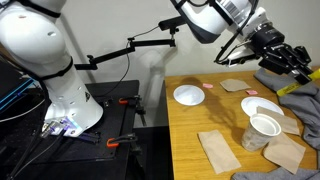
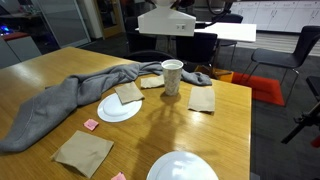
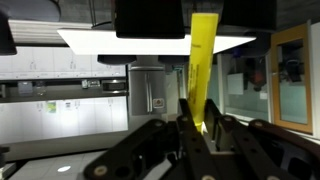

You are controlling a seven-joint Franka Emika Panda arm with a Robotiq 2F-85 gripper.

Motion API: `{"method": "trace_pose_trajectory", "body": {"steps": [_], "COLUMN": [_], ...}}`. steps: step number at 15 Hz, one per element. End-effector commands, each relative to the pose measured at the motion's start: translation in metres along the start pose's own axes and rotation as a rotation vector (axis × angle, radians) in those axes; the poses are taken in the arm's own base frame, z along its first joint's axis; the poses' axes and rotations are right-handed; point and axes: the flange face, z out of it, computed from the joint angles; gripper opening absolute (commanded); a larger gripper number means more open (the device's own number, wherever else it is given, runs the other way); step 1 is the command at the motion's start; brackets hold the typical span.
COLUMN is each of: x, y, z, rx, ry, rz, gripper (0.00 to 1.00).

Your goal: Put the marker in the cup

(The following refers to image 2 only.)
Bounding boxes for patterned paper cup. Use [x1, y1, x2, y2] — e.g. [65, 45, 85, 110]
[161, 59, 184, 97]

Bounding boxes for brown paper napkin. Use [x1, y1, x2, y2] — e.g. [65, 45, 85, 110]
[140, 74, 166, 90]
[187, 86, 216, 113]
[113, 81, 146, 105]
[50, 130, 115, 179]

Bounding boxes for white plate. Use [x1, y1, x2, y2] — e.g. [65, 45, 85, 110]
[96, 92, 143, 123]
[146, 151, 220, 180]

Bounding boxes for orange floor mat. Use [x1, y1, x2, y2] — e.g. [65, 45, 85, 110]
[194, 64, 235, 84]

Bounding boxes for white background table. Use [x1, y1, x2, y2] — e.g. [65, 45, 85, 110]
[134, 20, 258, 43]

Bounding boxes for wooden door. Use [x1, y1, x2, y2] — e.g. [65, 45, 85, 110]
[93, 0, 126, 39]

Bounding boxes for red floor mat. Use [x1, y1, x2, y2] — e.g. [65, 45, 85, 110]
[231, 71, 286, 107]

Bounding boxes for grey cloth sweater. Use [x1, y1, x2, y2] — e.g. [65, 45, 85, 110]
[0, 61, 213, 154]

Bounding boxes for glass partition panel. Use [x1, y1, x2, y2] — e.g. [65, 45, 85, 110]
[31, 0, 92, 49]

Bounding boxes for black chair with metal legs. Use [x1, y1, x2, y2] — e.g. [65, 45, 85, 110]
[244, 25, 320, 105]

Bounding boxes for grey cabinet with red top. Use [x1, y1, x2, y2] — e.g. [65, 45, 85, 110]
[0, 31, 43, 70]

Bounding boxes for blue lit device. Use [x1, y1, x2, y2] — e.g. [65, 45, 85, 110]
[0, 24, 15, 36]

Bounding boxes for white wall cabinets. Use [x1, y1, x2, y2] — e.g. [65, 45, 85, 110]
[229, 0, 320, 34]

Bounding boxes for black articulated camera mount arm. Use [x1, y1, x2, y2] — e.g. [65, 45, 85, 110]
[280, 101, 320, 145]

